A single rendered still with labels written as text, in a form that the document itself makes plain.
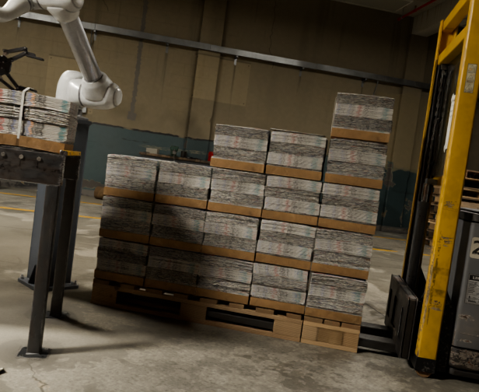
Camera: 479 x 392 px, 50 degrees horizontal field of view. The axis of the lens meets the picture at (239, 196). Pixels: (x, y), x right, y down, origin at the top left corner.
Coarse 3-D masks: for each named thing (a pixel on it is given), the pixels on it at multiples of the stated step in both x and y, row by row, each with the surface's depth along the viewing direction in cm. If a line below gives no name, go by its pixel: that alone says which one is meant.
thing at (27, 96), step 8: (16, 96) 210; (24, 96) 211; (16, 104) 211; (24, 104) 211; (16, 112) 212; (24, 112) 211; (16, 120) 211; (24, 120) 212; (16, 128) 212; (24, 128) 212
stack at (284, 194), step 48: (192, 192) 272; (240, 192) 268; (288, 192) 264; (192, 240) 273; (240, 240) 268; (288, 240) 265; (96, 288) 282; (144, 288) 292; (240, 288) 270; (288, 288) 265; (288, 336) 266
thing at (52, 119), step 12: (36, 96) 211; (48, 96) 212; (36, 108) 212; (48, 108) 212; (60, 108) 214; (72, 108) 222; (36, 120) 212; (48, 120) 213; (60, 120) 214; (72, 120) 223; (36, 132) 213; (48, 132) 214; (60, 132) 215; (72, 132) 233
